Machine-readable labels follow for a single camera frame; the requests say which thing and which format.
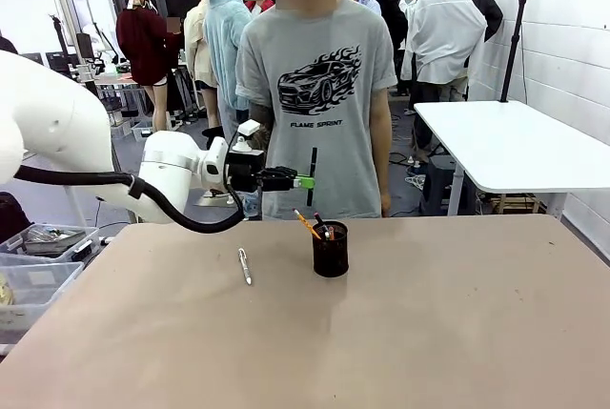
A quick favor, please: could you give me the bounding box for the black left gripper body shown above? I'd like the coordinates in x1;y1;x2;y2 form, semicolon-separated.
225;149;266;194

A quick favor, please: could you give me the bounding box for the black pen with blue ends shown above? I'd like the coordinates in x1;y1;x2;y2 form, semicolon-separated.
306;146;319;207

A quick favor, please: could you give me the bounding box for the person's left forearm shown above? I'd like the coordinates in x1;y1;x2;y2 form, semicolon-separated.
373;134;394;196

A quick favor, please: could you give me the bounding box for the person's tattooed right forearm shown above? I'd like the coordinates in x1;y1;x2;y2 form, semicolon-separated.
248;102;275;153

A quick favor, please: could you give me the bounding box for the black mesh pen holder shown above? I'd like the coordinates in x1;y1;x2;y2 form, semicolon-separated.
312;220;351;279

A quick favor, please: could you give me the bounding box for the white grey multicolour ballpoint pen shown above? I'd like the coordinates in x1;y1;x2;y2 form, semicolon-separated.
237;247;254;287

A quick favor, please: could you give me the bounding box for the yellow pencil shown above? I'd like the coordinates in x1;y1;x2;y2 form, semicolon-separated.
292;208;324;242

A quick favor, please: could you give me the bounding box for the figure in light blue shirt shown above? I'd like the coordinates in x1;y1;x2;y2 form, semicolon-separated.
203;0;254;144

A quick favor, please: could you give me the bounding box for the person in grey car T-shirt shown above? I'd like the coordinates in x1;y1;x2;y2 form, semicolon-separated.
234;0;399;220

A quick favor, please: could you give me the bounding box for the mannequin in beige shirt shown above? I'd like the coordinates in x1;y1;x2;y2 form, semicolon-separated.
182;0;221;139

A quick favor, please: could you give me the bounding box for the black stool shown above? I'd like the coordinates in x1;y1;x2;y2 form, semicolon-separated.
419;154;459;217

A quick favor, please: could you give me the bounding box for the background desk with red items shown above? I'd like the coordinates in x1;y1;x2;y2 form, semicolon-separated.
93;71;144;117

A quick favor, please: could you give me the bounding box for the mannequin in maroon sweater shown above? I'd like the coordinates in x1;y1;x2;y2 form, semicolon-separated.
115;0;185;134

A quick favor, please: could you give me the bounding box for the mannequin in dark jacket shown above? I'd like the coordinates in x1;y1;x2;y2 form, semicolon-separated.
364;0;410;96

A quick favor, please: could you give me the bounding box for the mannequin in white shirt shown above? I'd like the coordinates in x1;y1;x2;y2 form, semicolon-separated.
398;0;488;153

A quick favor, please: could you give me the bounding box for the clear plastic bin with parts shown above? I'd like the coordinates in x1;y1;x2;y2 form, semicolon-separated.
0;222;102;265

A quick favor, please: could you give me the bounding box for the wooden pallet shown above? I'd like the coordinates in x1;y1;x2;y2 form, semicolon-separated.
489;192;550;215

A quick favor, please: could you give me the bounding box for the black computer monitor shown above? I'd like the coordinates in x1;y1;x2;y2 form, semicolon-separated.
45;51;73;72

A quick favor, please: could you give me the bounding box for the white folding table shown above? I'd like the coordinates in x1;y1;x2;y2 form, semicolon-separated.
413;99;610;220

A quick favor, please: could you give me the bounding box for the black bag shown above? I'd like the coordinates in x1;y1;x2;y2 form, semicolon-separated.
0;191;33;244

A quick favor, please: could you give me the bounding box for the large clear plastic bin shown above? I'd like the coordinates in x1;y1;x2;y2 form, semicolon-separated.
0;259;86;334

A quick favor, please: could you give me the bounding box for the black tripod stand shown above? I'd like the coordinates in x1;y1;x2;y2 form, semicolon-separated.
498;0;532;104

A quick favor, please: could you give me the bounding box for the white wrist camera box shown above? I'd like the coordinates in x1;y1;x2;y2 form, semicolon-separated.
233;118;261;153

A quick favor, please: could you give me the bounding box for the black corrugated cable hose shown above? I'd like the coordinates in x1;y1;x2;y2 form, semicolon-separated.
12;130;261;235

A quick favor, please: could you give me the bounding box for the white floor cable bundle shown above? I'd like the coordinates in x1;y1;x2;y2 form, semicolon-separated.
404;164;431;190

